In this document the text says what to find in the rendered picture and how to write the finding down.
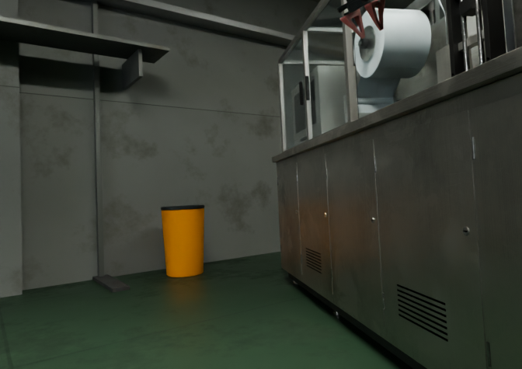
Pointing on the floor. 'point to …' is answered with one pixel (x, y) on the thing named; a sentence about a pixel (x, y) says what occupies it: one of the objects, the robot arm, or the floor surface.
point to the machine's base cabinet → (418, 230)
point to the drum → (183, 239)
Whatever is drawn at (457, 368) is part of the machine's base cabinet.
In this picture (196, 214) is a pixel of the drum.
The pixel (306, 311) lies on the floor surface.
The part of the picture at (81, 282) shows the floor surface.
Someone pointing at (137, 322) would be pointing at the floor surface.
